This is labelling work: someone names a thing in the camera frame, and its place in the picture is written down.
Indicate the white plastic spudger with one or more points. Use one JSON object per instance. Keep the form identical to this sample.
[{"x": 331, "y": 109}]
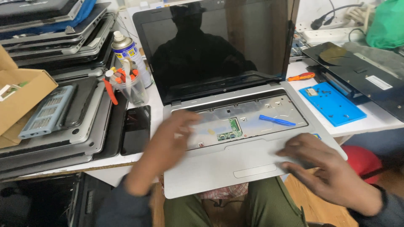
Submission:
[{"x": 127, "y": 74}]

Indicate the group of small black screws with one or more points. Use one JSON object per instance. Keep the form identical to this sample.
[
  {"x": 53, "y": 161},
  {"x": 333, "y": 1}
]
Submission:
[{"x": 324, "y": 92}]

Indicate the stack of grey laptops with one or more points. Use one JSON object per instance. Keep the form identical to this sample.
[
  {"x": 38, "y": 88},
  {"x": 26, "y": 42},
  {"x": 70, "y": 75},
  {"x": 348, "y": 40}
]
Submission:
[{"x": 79, "y": 138}]

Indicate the small chip module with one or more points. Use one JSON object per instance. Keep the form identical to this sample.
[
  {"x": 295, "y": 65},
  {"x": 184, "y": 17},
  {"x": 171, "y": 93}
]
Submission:
[{"x": 311, "y": 92}]

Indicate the silver open laptop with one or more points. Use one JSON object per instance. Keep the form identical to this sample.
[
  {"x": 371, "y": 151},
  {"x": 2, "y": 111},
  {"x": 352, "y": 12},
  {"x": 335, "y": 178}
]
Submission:
[{"x": 221, "y": 157}]

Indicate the brown cardboard box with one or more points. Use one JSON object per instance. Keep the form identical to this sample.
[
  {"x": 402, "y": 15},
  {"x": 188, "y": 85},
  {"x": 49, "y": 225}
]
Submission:
[{"x": 22, "y": 91}]

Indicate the person's right hand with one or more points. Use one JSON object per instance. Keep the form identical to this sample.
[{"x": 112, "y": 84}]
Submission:
[{"x": 334, "y": 170}]

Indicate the green plastic bag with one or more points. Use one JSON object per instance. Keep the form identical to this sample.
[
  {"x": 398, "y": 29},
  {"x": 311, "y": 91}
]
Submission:
[{"x": 386, "y": 25}]

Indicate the red stool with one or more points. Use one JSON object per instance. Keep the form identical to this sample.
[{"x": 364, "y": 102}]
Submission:
[{"x": 363, "y": 160}]

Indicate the checked cloth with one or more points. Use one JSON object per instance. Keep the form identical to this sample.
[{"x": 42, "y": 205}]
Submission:
[{"x": 227, "y": 191}]

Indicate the person's right fingers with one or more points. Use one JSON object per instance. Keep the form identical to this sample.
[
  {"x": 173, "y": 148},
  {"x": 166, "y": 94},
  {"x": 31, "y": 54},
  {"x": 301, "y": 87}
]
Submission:
[{"x": 292, "y": 154}]

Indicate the blue work mat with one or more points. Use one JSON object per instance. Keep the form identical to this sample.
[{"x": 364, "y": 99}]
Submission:
[{"x": 337, "y": 108}]

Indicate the person's green trousers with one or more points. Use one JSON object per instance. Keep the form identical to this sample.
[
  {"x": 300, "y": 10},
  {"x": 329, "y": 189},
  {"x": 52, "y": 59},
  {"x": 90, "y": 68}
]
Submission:
[{"x": 268, "y": 205}]

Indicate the white power strip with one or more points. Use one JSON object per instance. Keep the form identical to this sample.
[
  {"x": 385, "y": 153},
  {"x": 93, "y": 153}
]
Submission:
[{"x": 331, "y": 35}]

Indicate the person's left hand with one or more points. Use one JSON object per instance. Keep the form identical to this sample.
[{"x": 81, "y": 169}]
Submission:
[{"x": 170, "y": 138}]

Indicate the black equipment under table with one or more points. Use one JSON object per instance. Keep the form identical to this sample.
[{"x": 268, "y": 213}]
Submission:
[{"x": 47, "y": 201}]

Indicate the person's left fingers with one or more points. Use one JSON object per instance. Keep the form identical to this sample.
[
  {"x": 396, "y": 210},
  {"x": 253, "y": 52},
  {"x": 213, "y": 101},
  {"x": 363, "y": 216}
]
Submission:
[{"x": 184, "y": 121}]

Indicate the stack of closed laptops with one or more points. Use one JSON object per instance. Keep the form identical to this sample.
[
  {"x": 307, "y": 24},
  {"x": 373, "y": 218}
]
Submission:
[{"x": 56, "y": 41}]

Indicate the blue plastic pry tool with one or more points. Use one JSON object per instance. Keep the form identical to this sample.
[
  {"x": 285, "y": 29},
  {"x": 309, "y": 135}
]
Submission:
[{"x": 277, "y": 120}]

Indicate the grey screwdriver bit case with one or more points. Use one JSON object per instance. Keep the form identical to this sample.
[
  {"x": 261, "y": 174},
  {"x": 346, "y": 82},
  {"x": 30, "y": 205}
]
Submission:
[{"x": 47, "y": 112}]

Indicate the blue circuit board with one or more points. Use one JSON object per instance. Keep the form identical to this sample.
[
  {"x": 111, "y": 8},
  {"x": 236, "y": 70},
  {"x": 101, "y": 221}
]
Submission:
[{"x": 298, "y": 45}]

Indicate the blue yellow spray can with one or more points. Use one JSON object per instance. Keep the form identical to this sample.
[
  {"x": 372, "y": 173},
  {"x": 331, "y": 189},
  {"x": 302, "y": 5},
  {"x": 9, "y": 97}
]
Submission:
[{"x": 129, "y": 52}]

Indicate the black phone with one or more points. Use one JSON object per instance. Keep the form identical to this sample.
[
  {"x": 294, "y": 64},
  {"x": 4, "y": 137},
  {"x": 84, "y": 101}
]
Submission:
[{"x": 135, "y": 131}]

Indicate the clear plastic tool cup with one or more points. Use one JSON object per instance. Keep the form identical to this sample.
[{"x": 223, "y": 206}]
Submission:
[{"x": 134, "y": 91}]

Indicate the black removed laptop keyboard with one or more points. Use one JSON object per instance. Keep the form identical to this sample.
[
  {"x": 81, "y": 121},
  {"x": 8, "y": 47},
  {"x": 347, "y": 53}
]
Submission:
[{"x": 363, "y": 72}]

